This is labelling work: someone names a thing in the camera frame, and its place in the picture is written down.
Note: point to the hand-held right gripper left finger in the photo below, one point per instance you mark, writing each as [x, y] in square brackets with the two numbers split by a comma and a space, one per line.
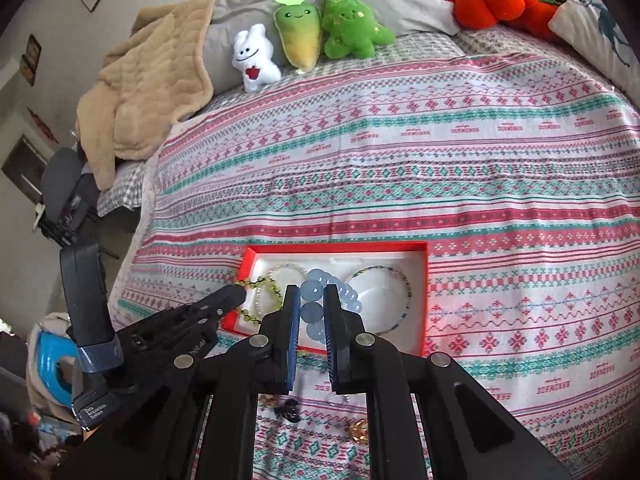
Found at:
[293, 332]

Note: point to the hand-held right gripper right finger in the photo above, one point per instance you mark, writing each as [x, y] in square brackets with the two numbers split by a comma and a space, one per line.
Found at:
[331, 332]

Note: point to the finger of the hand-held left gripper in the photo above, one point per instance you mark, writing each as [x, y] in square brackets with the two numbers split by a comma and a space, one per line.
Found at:
[165, 340]
[227, 297]

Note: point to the black hair clip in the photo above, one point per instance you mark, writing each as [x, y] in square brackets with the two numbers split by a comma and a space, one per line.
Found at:
[288, 409]

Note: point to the red jewelry box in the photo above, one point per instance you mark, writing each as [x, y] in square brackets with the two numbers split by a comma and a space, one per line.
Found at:
[425, 300]

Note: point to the blue plastic object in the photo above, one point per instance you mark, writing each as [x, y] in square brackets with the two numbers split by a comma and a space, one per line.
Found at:
[47, 360]

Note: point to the black chair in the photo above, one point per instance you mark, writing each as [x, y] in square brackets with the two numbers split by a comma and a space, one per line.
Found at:
[65, 185]

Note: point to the beige quilted blanket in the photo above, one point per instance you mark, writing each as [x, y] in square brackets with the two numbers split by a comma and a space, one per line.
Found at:
[145, 95]

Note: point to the white bunny plush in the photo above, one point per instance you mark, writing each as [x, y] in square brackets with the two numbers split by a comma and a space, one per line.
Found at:
[255, 57]

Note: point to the green yellow carrot plush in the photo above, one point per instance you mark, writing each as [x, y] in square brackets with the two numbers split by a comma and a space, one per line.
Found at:
[298, 30]

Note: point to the green tree plush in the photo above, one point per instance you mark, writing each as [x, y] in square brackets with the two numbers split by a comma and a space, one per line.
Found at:
[350, 25]

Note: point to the orange red plush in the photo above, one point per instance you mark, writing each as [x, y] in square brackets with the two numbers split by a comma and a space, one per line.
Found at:
[542, 17]

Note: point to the white deer print pillow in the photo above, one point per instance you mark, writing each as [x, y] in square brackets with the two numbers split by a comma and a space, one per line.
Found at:
[595, 35]

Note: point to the dark framed wall picture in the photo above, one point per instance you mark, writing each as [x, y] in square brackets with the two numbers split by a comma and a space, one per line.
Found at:
[25, 162]

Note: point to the red wall ornament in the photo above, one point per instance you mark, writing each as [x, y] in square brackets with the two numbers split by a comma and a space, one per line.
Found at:
[44, 125]

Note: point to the small dark wall picture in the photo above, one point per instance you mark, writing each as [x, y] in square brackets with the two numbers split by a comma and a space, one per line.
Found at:
[31, 60]

